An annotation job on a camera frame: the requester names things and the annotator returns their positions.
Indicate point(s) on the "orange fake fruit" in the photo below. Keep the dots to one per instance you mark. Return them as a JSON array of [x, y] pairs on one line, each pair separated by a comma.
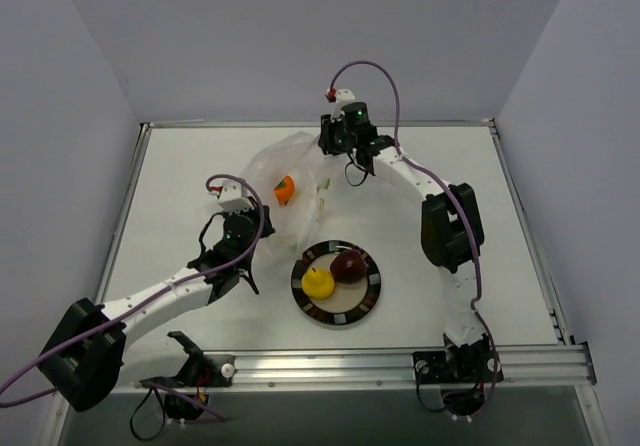
[[285, 190]]

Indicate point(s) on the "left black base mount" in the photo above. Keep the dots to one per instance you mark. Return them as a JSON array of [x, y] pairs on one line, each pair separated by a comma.
[[186, 396]]

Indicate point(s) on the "aluminium front frame rail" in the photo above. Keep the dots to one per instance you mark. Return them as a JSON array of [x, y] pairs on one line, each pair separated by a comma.
[[333, 368]]

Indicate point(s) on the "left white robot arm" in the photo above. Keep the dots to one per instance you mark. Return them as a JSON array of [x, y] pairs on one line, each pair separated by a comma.
[[84, 355]]

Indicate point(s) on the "clear printed plastic bag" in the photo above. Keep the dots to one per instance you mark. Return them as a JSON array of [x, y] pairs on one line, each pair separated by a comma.
[[292, 177]]

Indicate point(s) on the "dark red fake apple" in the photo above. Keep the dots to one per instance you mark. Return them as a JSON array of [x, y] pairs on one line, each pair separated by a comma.
[[348, 267]]

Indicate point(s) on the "black rimmed ceramic plate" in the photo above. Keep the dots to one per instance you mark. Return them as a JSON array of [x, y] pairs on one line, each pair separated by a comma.
[[350, 303]]

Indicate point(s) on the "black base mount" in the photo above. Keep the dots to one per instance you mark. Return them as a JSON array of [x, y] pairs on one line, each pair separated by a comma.
[[186, 396], [467, 379]]

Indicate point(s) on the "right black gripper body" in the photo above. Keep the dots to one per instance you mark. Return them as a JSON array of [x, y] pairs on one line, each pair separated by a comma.
[[327, 136]]

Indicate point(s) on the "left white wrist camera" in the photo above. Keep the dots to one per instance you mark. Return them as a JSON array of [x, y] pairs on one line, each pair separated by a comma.
[[231, 196]]

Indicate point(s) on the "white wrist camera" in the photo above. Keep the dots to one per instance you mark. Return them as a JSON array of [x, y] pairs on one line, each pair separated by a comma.
[[339, 98], [231, 196]]

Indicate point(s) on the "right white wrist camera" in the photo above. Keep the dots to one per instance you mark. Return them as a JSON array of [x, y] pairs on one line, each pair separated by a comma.
[[339, 98]]

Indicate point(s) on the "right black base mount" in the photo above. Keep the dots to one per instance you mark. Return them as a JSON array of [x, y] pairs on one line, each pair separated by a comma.
[[467, 379]]

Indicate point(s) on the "yellow fake fruit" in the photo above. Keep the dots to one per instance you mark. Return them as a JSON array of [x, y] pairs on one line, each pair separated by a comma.
[[318, 283]]

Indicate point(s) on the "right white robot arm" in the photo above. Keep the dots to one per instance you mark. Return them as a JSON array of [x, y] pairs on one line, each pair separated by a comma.
[[451, 231]]

